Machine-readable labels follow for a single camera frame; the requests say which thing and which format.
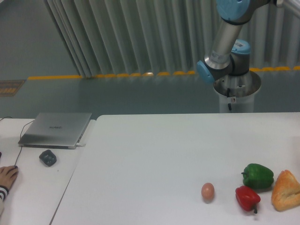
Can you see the person's bare hand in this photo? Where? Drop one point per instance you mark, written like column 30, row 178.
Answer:
column 8, row 175

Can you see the striped sleeve forearm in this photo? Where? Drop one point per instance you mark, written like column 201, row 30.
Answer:
column 4, row 191

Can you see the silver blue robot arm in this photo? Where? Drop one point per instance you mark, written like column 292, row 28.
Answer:
column 223, row 59

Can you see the red bell pepper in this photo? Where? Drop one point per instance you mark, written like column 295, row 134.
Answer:
column 247, row 198

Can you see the green bell pepper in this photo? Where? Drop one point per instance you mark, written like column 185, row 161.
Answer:
column 257, row 176

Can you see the small black plastic holder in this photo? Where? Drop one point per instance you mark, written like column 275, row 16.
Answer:
column 48, row 158

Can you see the silver closed laptop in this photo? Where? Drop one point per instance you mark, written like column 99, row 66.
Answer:
column 56, row 130

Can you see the white usb dongle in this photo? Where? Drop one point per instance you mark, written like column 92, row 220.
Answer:
column 80, row 144

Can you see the brown egg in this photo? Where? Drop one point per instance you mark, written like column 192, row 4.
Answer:
column 207, row 191

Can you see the golden bread loaf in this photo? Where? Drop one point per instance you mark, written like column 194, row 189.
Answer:
column 286, row 192

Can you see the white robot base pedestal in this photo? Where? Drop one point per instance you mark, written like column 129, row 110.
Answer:
column 237, row 93

